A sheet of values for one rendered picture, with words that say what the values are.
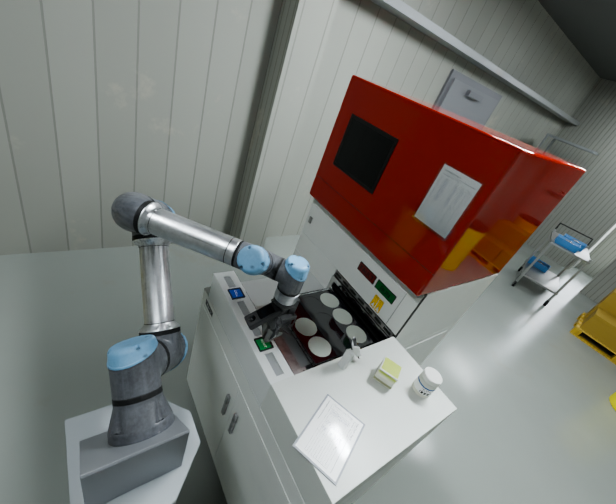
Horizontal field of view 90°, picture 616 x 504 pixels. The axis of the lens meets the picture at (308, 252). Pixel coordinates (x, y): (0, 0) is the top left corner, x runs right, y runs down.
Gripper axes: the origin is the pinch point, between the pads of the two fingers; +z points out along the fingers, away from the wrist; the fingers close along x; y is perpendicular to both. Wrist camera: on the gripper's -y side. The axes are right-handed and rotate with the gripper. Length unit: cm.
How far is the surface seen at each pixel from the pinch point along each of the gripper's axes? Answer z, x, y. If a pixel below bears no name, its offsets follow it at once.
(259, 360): 2.9, -5.6, -3.7
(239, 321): 2.9, 12.2, -3.7
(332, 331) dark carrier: 9.0, 0.1, 36.8
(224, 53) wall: -64, 189, 43
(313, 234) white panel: -3, 56, 58
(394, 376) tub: -4.4, -31.7, 35.7
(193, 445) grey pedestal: 16.9, -17.3, -27.3
